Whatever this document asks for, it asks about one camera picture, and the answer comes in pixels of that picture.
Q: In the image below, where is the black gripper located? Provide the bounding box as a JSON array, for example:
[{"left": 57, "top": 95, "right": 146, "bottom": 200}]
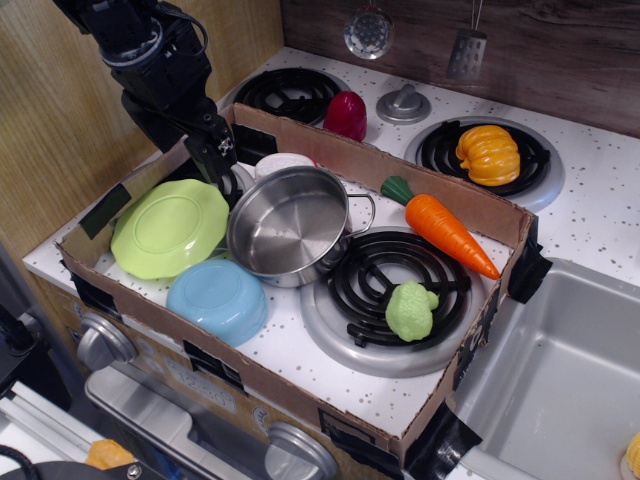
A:
[{"left": 110, "top": 2, "right": 237, "bottom": 184}]

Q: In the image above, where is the light green toy broccoli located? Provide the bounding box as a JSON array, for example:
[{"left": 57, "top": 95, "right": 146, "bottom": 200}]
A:
[{"left": 385, "top": 281, "right": 439, "bottom": 342}]

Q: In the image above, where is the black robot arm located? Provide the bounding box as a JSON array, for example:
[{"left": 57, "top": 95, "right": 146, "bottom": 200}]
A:
[{"left": 56, "top": 1, "right": 237, "bottom": 184}]

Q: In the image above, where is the stainless steel pot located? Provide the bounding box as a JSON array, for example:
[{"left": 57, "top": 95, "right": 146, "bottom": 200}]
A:
[{"left": 226, "top": 166, "right": 376, "bottom": 288}]

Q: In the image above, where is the brown cardboard fence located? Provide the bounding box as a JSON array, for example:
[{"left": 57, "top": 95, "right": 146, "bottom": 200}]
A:
[{"left": 58, "top": 105, "right": 550, "bottom": 479}]

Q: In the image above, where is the white plastic cup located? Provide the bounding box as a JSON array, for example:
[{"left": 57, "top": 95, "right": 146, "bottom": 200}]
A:
[{"left": 254, "top": 152, "right": 317, "bottom": 181}]

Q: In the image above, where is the light green plastic plate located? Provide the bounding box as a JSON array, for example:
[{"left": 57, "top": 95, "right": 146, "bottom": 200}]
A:
[{"left": 110, "top": 179, "right": 230, "bottom": 280}]

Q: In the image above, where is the back left black burner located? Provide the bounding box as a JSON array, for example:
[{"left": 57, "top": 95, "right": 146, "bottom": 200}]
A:
[{"left": 226, "top": 67, "right": 349, "bottom": 126}]

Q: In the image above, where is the black burner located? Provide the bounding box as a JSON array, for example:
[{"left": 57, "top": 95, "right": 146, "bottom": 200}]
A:
[
  {"left": 226, "top": 67, "right": 349, "bottom": 126},
  {"left": 404, "top": 116, "right": 565, "bottom": 212},
  {"left": 300, "top": 228, "right": 486, "bottom": 378}
]

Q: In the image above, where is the red toy pepper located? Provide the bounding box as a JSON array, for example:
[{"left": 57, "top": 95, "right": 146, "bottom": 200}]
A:
[{"left": 323, "top": 91, "right": 367, "bottom": 142}]

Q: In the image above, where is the light blue plastic bowl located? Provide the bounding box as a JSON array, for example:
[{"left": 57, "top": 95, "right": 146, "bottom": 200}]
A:
[{"left": 166, "top": 259, "right": 268, "bottom": 347}]

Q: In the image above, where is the hanging silver strainer spoon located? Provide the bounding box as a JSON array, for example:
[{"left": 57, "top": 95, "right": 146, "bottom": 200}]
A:
[{"left": 343, "top": 1, "right": 395, "bottom": 60}]

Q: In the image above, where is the silver stove top knob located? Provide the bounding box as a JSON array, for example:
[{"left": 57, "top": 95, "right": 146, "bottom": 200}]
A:
[{"left": 376, "top": 84, "right": 432, "bottom": 125}]

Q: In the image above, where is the front right black burner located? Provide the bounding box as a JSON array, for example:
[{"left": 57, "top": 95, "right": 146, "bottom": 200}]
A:
[{"left": 300, "top": 228, "right": 486, "bottom": 378}]

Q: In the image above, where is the back right black burner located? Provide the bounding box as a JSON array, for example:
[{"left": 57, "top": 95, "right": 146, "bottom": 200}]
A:
[{"left": 404, "top": 116, "right": 565, "bottom": 212}]

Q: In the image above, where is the left silver oven knob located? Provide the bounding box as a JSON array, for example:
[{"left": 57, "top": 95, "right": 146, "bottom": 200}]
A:
[{"left": 77, "top": 313, "right": 138, "bottom": 371}]

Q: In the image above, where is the silver oven knob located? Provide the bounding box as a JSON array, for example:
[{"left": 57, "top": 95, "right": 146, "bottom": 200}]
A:
[
  {"left": 264, "top": 422, "right": 338, "bottom": 480},
  {"left": 77, "top": 313, "right": 138, "bottom": 371}
]

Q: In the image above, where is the orange toy carrot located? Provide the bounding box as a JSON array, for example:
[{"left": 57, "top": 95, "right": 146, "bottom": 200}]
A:
[{"left": 381, "top": 176, "right": 500, "bottom": 280}]

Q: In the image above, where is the hanging silver spatula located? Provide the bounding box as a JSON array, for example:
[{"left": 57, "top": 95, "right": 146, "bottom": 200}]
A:
[{"left": 446, "top": 0, "right": 487, "bottom": 82}]

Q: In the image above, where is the yellow toy bell pepper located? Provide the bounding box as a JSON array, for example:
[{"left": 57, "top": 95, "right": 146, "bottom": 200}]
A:
[{"left": 456, "top": 125, "right": 521, "bottom": 187}]

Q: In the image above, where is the right silver oven knob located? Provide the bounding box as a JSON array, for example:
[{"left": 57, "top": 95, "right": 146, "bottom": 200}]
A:
[{"left": 264, "top": 422, "right": 338, "bottom": 480}]

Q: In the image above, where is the orange toy at bottom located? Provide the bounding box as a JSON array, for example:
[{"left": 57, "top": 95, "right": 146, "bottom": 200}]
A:
[{"left": 84, "top": 439, "right": 135, "bottom": 470}]

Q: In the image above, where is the grey toy sink basin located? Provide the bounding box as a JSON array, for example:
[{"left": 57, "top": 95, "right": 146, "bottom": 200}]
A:
[{"left": 453, "top": 259, "right": 639, "bottom": 479}]

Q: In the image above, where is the yellow toy in sink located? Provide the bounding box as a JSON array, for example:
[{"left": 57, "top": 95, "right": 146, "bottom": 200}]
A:
[{"left": 624, "top": 433, "right": 640, "bottom": 479}]

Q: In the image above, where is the silver oven door handle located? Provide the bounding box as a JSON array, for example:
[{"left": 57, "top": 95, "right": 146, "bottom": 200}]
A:
[{"left": 85, "top": 367, "right": 245, "bottom": 479}]

